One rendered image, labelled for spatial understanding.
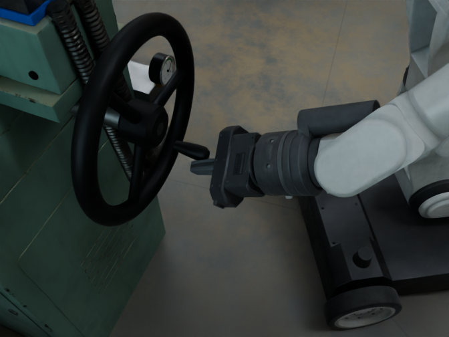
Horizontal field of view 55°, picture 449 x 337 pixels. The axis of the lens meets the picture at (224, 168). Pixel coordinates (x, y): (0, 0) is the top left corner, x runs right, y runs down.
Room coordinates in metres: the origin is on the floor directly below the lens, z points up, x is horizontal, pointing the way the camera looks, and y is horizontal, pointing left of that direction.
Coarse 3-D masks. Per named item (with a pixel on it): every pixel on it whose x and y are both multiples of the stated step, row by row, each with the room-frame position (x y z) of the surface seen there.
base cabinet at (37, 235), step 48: (48, 192) 0.40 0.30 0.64; (0, 240) 0.30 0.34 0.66; (48, 240) 0.35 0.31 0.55; (96, 240) 0.44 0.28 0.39; (144, 240) 0.57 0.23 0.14; (0, 288) 0.26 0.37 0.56; (48, 288) 0.30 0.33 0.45; (96, 288) 0.38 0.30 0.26; (48, 336) 0.27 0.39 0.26; (96, 336) 0.32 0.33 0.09
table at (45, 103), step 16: (0, 80) 0.42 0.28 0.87; (0, 96) 0.40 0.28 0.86; (16, 96) 0.39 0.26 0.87; (32, 96) 0.39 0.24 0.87; (48, 96) 0.39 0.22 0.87; (64, 96) 0.39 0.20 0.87; (80, 96) 0.41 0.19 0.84; (32, 112) 0.38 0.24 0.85; (48, 112) 0.37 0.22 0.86; (64, 112) 0.38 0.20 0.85
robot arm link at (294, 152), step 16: (304, 112) 0.38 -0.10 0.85; (320, 112) 0.37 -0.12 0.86; (336, 112) 0.36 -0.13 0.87; (352, 112) 0.35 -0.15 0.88; (368, 112) 0.34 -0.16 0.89; (304, 128) 0.36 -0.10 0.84; (320, 128) 0.35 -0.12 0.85; (336, 128) 0.35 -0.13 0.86; (288, 144) 0.35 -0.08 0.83; (304, 144) 0.34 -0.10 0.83; (320, 144) 0.33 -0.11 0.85; (288, 160) 0.33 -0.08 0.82; (304, 160) 0.32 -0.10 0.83; (288, 176) 0.31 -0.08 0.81; (304, 176) 0.31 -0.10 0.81; (304, 192) 0.30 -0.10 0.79; (320, 192) 0.31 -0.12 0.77
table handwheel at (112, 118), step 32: (128, 32) 0.40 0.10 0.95; (160, 32) 0.44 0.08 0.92; (96, 64) 0.36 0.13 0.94; (192, 64) 0.51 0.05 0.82; (96, 96) 0.32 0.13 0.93; (160, 96) 0.44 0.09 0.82; (192, 96) 0.50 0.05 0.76; (96, 128) 0.30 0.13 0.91; (128, 128) 0.37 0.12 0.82; (160, 128) 0.39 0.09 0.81; (96, 160) 0.29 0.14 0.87; (160, 160) 0.42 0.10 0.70; (96, 192) 0.27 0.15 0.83
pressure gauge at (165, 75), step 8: (160, 56) 0.69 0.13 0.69; (168, 56) 0.69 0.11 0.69; (152, 64) 0.67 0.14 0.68; (160, 64) 0.67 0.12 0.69; (168, 64) 0.69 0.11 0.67; (152, 72) 0.66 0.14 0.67; (160, 72) 0.65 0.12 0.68; (168, 72) 0.68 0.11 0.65; (152, 80) 0.66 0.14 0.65; (160, 80) 0.65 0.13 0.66
